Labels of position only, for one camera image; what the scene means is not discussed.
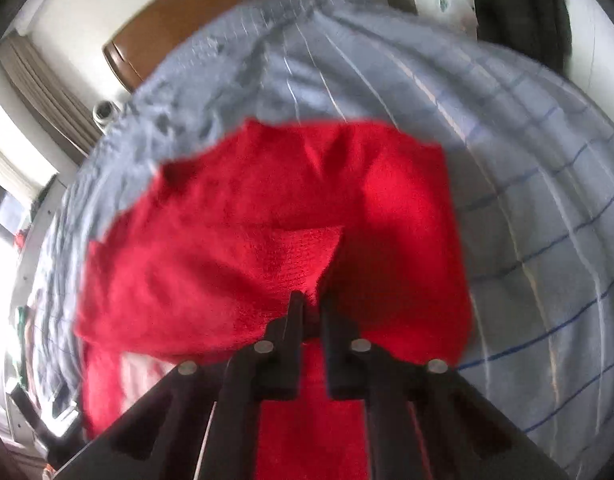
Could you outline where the red knit sweater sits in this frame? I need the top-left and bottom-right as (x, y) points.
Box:
(74, 119), (475, 480)

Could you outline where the green cloth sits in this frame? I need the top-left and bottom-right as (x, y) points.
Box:
(14, 305), (32, 361)

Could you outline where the small white fan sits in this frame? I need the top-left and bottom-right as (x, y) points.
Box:
(91, 101), (122, 129)

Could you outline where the brown curtain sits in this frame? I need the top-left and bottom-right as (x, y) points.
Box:
(0, 35), (104, 163)

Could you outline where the white sheer curtain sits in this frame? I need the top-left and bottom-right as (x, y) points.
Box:
(0, 80), (58, 197)

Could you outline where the black jacket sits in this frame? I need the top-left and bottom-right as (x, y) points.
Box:
(474, 0), (573, 79)

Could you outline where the white plastic bag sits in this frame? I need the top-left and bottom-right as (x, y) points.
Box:
(421, 0), (480, 37)

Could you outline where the bed with blue striped sheet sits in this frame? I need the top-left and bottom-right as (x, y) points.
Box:
(24, 0), (614, 480)

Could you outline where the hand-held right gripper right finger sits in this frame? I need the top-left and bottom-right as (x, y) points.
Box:
(320, 291), (570, 480)

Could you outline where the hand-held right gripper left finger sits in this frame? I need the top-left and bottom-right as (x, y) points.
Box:
(52, 291), (306, 480)

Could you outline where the wooden headboard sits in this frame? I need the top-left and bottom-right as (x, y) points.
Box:
(103, 0), (364, 93)

